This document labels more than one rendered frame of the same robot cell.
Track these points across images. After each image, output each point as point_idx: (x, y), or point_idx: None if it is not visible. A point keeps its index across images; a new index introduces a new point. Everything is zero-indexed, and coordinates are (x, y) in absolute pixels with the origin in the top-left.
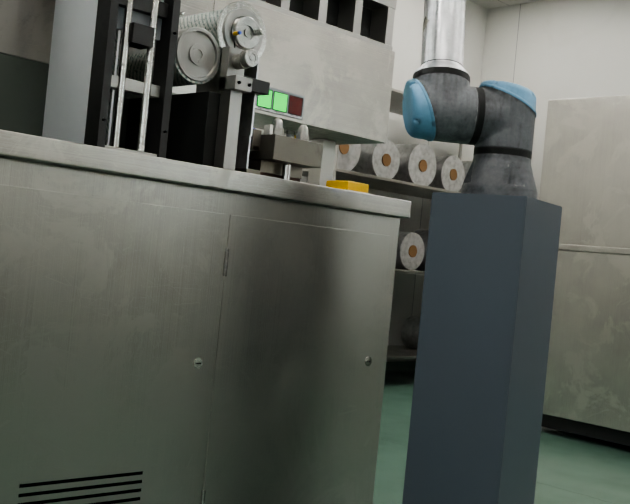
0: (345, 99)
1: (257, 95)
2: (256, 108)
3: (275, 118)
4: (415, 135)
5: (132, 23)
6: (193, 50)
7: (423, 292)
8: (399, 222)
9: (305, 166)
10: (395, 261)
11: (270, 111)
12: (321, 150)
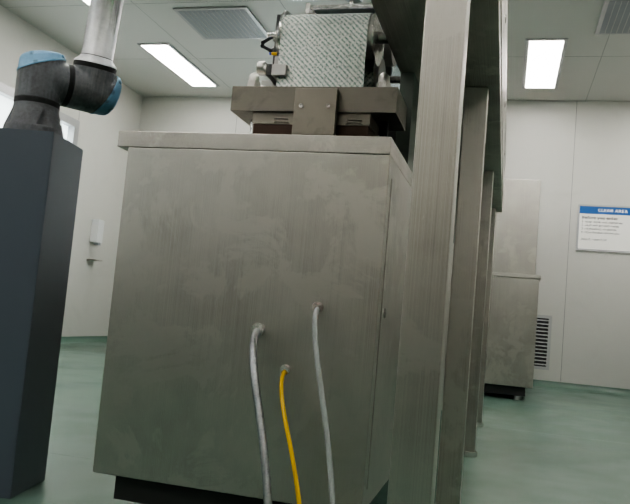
0: None
1: (278, 75)
2: (379, 22)
3: (382, 7)
4: (103, 115)
5: None
6: None
7: (74, 221)
8: (128, 151)
9: (242, 114)
10: (124, 190)
11: (375, 11)
12: (232, 92)
